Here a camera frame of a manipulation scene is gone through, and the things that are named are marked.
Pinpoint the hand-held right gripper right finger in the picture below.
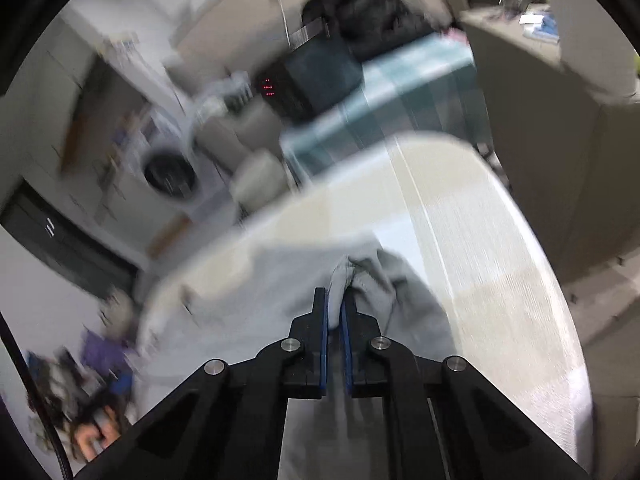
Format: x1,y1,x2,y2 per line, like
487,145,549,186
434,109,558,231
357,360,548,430
340,294,591,480

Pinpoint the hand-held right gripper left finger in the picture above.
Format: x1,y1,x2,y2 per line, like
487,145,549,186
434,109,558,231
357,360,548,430
75,287,331,480

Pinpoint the grey t-shirt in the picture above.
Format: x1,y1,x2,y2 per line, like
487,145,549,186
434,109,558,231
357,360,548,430
132,240,463,480

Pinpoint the person's left hand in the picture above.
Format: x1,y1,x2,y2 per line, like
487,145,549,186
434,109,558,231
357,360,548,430
72,407,123,461

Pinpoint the grey sofa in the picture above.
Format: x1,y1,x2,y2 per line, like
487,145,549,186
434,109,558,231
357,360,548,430
165,55,301,213

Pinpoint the purple bag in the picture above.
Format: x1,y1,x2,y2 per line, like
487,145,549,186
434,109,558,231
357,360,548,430
80,330,133,376

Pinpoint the white washing machine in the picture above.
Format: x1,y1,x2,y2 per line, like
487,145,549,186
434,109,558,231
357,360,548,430
137,105,236,221

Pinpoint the teal checked cloth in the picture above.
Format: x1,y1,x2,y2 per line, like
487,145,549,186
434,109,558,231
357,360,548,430
280,35,493,191

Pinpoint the black electric pressure cooker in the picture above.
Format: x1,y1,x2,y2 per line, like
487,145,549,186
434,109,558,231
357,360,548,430
252,35,366,123

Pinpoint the grey side cabinet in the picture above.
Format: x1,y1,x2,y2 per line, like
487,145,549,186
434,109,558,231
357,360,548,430
457,7,640,281

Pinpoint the black door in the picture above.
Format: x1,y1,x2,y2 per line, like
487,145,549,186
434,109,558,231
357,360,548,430
0,180,138,301

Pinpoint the black jacket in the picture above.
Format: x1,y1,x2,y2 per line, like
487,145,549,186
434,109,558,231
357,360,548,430
300,0,441,61

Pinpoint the black cable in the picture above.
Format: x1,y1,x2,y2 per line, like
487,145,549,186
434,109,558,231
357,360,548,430
0,310,68,480

